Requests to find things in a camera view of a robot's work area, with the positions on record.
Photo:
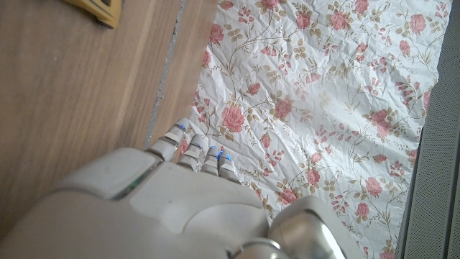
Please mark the yellow toy car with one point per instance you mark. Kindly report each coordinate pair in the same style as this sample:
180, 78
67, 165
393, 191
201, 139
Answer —
104, 11

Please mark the floral backdrop cloth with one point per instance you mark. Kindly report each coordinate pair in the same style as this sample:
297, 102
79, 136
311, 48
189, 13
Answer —
323, 90

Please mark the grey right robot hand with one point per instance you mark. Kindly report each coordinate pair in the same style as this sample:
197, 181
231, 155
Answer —
161, 208

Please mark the black backdrop pole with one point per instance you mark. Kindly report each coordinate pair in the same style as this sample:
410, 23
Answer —
431, 162

